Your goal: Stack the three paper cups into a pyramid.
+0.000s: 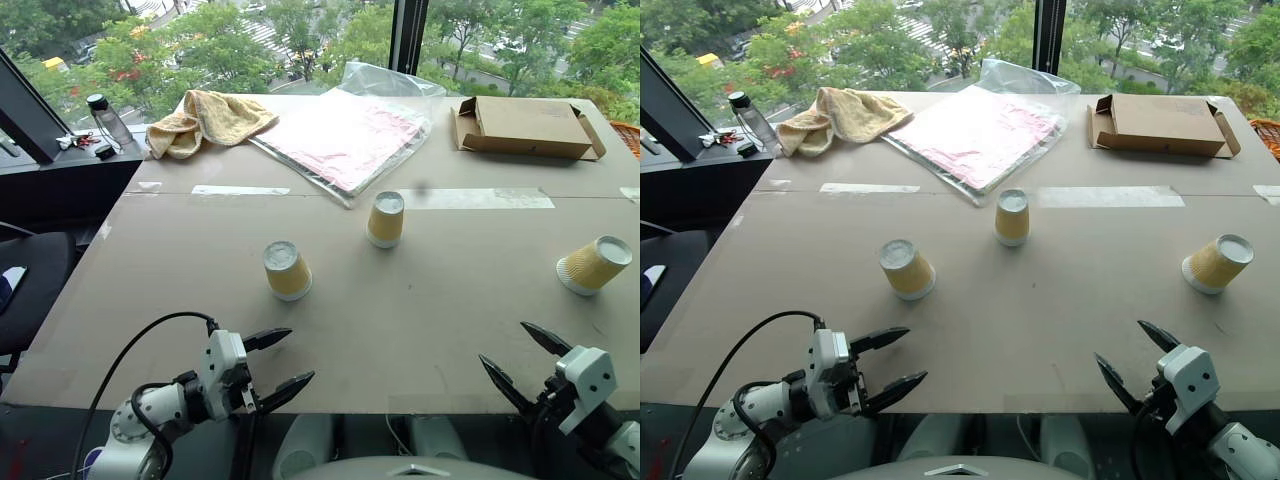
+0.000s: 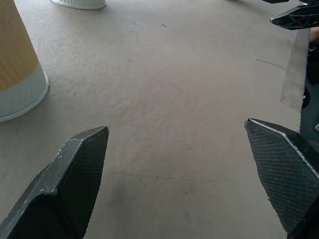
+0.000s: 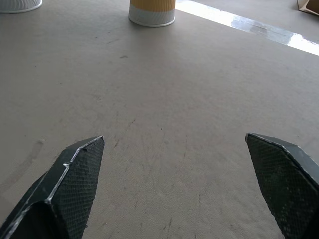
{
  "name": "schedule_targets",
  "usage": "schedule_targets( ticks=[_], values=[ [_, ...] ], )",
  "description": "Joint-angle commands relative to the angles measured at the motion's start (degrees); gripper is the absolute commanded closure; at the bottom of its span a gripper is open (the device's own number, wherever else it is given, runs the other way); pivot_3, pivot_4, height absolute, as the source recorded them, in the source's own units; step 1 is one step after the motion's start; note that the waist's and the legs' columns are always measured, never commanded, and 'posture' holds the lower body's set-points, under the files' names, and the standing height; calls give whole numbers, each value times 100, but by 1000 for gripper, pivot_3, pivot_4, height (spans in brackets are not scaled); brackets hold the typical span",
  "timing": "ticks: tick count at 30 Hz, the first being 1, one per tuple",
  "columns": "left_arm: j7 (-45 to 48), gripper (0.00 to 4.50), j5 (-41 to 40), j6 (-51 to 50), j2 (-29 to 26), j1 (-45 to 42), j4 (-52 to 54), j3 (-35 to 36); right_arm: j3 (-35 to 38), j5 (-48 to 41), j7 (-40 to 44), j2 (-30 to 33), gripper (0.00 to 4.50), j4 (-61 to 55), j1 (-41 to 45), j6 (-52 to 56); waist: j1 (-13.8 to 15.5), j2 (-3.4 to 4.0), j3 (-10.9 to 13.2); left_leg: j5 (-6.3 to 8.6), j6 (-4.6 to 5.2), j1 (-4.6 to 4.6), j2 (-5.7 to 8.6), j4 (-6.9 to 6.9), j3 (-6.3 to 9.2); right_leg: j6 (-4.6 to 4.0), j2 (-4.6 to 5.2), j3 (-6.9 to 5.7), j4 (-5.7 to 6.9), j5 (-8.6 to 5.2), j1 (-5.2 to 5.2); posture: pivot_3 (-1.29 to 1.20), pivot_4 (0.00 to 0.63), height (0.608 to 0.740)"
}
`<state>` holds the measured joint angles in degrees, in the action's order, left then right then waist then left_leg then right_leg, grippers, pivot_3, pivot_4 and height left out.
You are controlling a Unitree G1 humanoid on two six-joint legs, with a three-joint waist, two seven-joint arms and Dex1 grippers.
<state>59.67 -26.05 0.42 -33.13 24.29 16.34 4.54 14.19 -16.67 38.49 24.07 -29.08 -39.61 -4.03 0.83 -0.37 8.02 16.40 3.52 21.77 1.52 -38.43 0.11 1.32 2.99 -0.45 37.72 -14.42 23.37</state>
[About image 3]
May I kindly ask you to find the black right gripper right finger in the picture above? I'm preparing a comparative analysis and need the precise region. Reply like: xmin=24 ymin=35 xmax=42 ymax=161
xmin=245 ymin=132 xmax=319 ymax=239

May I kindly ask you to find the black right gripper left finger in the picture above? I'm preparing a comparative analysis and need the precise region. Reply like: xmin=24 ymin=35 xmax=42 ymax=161
xmin=0 ymin=135 xmax=105 ymax=239

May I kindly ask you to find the brown cardboard box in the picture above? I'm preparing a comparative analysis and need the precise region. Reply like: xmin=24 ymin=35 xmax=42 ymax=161
xmin=297 ymin=0 xmax=319 ymax=13

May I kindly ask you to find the white ribbed paper cup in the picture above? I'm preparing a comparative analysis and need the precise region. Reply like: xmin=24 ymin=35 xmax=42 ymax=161
xmin=0 ymin=0 xmax=43 ymax=14

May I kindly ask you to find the yellow and white paper cup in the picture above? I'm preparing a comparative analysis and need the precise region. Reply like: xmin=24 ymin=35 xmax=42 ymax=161
xmin=128 ymin=0 xmax=176 ymax=27

